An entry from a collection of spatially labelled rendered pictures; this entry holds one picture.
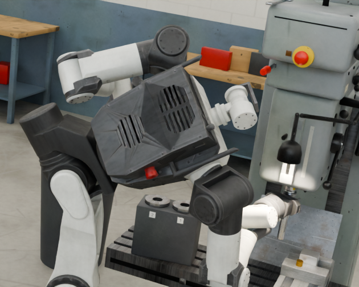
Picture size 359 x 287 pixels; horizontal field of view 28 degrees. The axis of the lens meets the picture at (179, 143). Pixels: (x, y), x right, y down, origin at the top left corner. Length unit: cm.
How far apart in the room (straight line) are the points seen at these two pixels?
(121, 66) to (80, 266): 58
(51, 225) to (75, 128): 236
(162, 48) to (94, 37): 538
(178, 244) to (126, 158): 76
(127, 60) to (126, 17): 516
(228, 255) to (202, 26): 503
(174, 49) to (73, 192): 47
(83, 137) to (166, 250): 75
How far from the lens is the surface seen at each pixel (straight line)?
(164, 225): 250
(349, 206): 280
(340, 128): 244
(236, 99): 193
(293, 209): 237
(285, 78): 220
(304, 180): 230
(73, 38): 740
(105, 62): 196
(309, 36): 208
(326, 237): 280
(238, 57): 624
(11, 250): 459
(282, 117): 227
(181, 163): 185
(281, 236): 247
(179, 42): 192
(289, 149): 215
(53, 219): 424
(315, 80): 219
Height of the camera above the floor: 209
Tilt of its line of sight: 18 degrees down
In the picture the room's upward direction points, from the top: 8 degrees clockwise
